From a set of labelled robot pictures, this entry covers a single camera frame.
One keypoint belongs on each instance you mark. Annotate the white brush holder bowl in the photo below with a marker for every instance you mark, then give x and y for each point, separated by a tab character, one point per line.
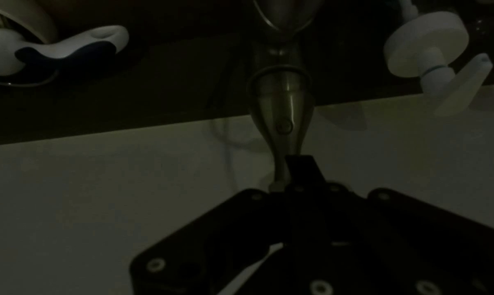
21	17

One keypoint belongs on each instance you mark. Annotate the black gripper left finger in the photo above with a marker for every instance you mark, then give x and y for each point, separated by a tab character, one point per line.
213	246

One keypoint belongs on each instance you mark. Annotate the white dish brush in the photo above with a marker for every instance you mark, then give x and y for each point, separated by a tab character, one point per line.
59	46

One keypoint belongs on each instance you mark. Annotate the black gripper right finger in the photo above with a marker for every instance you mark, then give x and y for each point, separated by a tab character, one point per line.
420	251

